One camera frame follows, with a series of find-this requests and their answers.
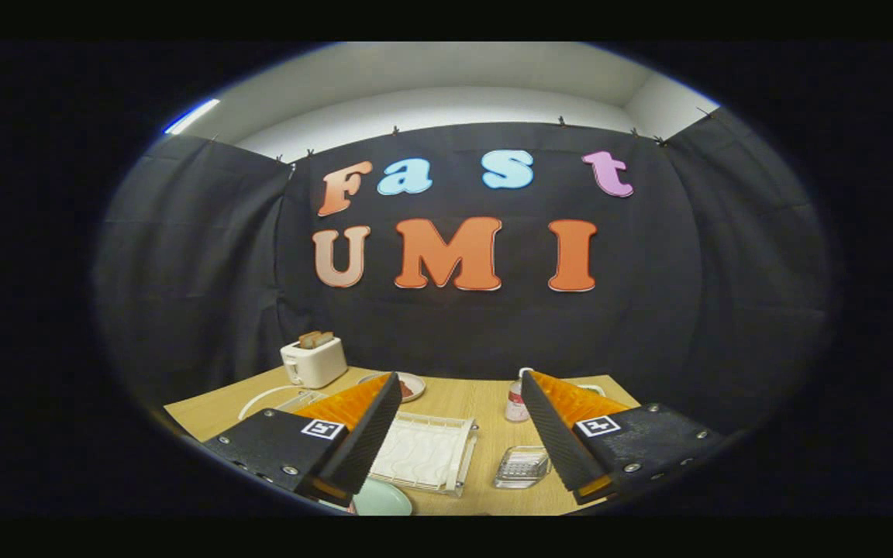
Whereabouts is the mint green plate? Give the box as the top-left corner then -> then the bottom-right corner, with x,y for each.
350,477 -> 414,516

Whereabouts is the clear plastic bottle red label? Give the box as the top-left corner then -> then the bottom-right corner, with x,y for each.
505,367 -> 534,423

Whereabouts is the beige plate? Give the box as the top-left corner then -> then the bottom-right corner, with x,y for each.
357,372 -> 426,403

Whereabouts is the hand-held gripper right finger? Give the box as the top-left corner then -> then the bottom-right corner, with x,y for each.
520,370 -> 726,505

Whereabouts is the white wire dish rack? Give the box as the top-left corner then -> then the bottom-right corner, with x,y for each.
239,385 -> 480,497

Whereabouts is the small metal wire basket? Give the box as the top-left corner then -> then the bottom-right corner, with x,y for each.
493,445 -> 553,490

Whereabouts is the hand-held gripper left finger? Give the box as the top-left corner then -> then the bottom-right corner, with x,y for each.
200,372 -> 403,505

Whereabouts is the white toaster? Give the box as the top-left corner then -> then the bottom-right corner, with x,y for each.
280,341 -> 349,390

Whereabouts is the ceiling light strip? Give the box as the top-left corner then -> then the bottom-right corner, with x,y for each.
164,98 -> 221,135

